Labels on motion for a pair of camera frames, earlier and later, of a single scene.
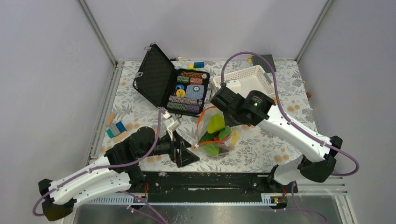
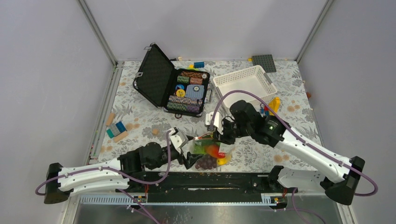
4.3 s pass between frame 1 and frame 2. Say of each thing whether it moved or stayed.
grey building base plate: stayed
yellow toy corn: moved
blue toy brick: stayed
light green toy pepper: moved
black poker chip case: stayed
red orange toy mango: moved
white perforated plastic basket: stayed
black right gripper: moved
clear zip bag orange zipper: moved
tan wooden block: stayed
